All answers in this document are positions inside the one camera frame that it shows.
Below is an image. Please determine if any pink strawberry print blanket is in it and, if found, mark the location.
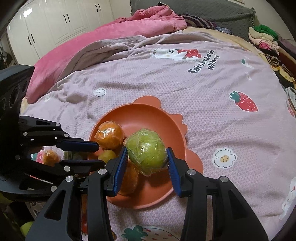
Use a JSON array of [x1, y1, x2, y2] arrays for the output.
[[24, 32, 295, 240]]

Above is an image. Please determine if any orange bear-shaped plate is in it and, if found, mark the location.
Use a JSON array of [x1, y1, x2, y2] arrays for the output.
[[89, 96, 203, 209]]

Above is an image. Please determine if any small yellow-green longan fruit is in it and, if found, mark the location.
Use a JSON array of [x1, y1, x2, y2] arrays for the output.
[[98, 150, 117, 164]]

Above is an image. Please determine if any light green fruit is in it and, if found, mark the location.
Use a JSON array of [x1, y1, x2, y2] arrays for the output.
[[123, 128, 168, 177]]

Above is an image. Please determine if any small orange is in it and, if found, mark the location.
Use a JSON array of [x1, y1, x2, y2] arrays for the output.
[[41, 150, 61, 167]]

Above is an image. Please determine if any white wardrobe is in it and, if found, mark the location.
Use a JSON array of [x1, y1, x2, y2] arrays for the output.
[[6, 0, 114, 66]]

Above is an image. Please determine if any grey headboard cushion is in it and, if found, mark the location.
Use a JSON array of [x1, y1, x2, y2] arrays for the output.
[[129, 0, 256, 42]]

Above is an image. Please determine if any yellow-green cloth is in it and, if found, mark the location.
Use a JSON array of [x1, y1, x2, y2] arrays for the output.
[[1, 193, 35, 240]]

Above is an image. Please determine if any pile of folded clothes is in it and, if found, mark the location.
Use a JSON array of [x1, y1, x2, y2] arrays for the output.
[[248, 25, 295, 89]]

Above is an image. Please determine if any wrapped orange round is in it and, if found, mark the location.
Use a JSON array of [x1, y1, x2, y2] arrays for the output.
[[94, 120, 125, 150]]

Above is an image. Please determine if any wrapped orange blocky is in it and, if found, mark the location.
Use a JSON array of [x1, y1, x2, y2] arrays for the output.
[[119, 159, 139, 196]]

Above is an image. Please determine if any pink plush quilt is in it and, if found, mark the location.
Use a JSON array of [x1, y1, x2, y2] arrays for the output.
[[26, 6, 187, 104]]

